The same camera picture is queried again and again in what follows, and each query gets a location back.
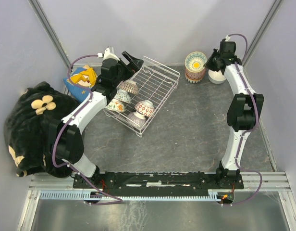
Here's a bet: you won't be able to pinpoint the white bowl teal leaf pattern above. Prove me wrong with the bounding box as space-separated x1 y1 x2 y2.
185 77 201 84

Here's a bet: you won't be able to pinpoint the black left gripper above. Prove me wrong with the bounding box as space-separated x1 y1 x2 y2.
113 51 144 87

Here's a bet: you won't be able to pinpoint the white bowl orange flower pattern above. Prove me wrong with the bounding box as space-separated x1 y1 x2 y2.
106 99 125 112

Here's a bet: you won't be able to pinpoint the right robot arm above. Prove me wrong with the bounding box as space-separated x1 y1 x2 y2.
204 39 264 188

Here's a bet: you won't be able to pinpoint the maroon tile pattern bowl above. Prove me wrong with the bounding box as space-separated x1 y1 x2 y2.
118 80 138 95

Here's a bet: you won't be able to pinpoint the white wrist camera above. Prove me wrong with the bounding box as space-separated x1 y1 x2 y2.
97 46 119 61
223 35 231 42

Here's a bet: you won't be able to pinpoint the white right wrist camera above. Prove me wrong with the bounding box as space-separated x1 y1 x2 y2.
223 35 231 42

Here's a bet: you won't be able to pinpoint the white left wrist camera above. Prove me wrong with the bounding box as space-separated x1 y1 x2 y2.
97 46 119 61

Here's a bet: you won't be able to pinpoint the aluminium frame rails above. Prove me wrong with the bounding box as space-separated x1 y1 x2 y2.
17 0 296 231

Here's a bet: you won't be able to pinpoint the grey striped bowl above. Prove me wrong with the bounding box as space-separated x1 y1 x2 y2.
127 111 146 128

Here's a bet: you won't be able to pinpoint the white wire dish rack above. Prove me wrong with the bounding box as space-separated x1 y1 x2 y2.
103 56 180 137

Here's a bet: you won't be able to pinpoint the plain white ribbed bowl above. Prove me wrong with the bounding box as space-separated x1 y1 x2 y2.
208 70 226 84

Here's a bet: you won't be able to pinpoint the black plush flower blanket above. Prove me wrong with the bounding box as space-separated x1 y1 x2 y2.
4 81 80 178

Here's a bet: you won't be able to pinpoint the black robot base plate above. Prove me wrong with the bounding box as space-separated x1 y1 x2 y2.
88 171 244 197

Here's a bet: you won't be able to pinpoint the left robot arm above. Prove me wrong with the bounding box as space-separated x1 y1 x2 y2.
48 48 144 188

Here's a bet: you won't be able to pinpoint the yellow sun pattern bowl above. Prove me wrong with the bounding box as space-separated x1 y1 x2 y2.
185 51 207 73

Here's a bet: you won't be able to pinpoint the light blue cable duct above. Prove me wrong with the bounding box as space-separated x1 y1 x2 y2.
39 189 222 200

